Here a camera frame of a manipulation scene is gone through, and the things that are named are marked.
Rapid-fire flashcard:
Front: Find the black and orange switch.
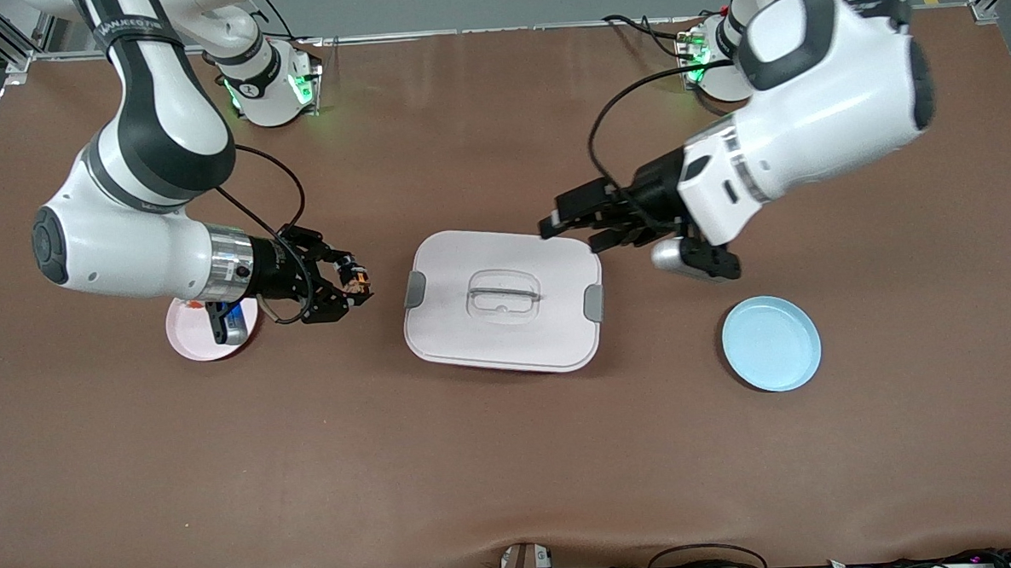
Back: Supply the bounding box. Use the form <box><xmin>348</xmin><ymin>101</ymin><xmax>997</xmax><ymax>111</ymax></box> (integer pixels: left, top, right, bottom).
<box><xmin>339</xmin><ymin>259</ymin><xmax>375</xmax><ymax>297</ymax></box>

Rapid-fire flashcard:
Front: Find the pink round plate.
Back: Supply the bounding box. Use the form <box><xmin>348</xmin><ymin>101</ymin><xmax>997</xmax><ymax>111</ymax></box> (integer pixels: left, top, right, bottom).
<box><xmin>164</xmin><ymin>293</ymin><xmax>263</xmax><ymax>363</ymax></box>

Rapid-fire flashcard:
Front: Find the black looped cable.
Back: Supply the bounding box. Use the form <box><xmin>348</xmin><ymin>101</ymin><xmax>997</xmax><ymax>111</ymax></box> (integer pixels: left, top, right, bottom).
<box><xmin>645</xmin><ymin>541</ymin><xmax>771</xmax><ymax>568</ymax></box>

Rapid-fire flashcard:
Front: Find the pink box with white lid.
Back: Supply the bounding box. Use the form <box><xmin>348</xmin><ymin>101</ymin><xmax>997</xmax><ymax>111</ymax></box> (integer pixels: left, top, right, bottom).
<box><xmin>398</xmin><ymin>223</ymin><xmax>609</xmax><ymax>380</ymax></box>

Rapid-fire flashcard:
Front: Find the black base cable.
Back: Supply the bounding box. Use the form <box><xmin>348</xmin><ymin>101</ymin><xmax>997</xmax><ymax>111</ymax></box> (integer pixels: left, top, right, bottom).
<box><xmin>250</xmin><ymin>3</ymin><xmax>296</xmax><ymax>45</ymax></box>
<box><xmin>601</xmin><ymin>10</ymin><xmax>690</xmax><ymax>64</ymax></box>

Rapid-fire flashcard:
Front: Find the silver table edge rail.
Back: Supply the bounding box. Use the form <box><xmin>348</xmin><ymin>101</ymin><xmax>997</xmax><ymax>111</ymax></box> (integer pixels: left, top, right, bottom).
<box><xmin>30</xmin><ymin>3</ymin><xmax>977</xmax><ymax>61</ymax></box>

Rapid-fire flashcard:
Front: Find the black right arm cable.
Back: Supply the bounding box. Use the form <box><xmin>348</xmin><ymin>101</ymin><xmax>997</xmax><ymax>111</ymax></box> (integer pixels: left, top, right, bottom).
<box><xmin>214</xmin><ymin>141</ymin><xmax>314</xmax><ymax>328</ymax></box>

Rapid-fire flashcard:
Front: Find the light blue round plate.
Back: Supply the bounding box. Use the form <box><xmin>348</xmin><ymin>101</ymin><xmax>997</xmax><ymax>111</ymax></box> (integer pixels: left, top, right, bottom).
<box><xmin>719</xmin><ymin>293</ymin><xmax>824</xmax><ymax>395</ymax></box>

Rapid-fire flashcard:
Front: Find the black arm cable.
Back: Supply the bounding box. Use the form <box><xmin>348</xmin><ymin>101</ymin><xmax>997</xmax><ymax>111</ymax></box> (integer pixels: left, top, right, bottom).
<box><xmin>214</xmin><ymin>141</ymin><xmax>314</xmax><ymax>328</ymax></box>
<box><xmin>584</xmin><ymin>59</ymin><xmax>743</xmax><ymax>217</ymax></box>

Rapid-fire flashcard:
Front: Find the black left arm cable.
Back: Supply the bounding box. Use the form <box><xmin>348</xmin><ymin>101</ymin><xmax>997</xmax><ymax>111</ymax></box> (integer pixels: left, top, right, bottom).
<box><xmin>584</xmin><ymin>59</ymin><xmax>743</xmax><ymax>217</ymax></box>

